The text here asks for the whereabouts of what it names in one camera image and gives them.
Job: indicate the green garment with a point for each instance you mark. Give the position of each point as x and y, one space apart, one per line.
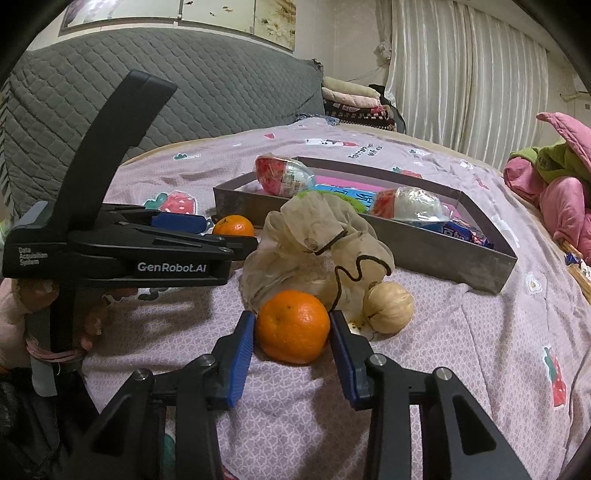
554 161

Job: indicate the pink and blue book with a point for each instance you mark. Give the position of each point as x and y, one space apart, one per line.
365 193

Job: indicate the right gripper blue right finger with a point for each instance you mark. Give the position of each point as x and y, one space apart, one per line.
350 353

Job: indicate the blossom tree wall painting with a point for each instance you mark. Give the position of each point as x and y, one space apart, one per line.
273 21

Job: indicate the tan walnut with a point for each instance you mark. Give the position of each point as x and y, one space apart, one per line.
389 307

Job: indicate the orange tangerine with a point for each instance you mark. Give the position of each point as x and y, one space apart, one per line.
234 225
292 327

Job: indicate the grey quilted headboard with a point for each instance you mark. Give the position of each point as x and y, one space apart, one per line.
72 110

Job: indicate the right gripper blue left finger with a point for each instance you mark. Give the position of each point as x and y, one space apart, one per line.
233 355

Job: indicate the white pleated curtain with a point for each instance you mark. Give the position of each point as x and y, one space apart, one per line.
463 78

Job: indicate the lilac strawberry print bedsheet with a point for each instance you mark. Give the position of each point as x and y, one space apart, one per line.
523 354

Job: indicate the red-white surprise egg toy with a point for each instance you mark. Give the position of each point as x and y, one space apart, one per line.
410 204

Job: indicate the stack of folded blankets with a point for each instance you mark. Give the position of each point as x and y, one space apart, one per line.
361 105

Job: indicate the beige mesh drawstring pouch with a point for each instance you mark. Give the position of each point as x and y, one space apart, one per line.
318 244

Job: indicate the blue Oreo cookie packet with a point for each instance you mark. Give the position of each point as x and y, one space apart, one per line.
459 229

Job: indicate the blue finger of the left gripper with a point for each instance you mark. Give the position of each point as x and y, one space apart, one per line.
193 224
241 246

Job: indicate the pink quilted comforter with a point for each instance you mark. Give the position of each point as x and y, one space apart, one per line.
565 202

